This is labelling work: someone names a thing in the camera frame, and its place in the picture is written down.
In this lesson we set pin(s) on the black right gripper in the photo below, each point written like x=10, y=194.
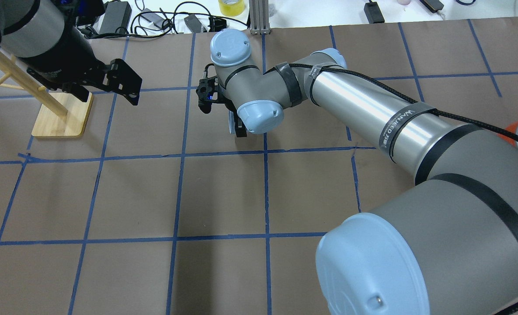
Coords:
x=240, y=130

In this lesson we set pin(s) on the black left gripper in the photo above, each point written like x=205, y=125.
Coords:
x=63, y=58

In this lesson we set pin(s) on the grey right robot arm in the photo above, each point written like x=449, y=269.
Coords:
x=447, y=246

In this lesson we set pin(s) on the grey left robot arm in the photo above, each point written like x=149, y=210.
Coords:
x=43, y=34

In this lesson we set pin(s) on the wooden cup rack stand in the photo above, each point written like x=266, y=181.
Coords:
x=61, y=115

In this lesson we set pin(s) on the black power adapter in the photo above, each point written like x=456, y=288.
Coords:
x=116, y=17

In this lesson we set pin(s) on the yellow tape roll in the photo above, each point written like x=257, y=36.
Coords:
x=231, y=8

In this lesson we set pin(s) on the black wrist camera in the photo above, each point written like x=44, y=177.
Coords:
x=207, y=88

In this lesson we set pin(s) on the aluminium frame post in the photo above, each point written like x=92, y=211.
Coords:
x=259, y=17

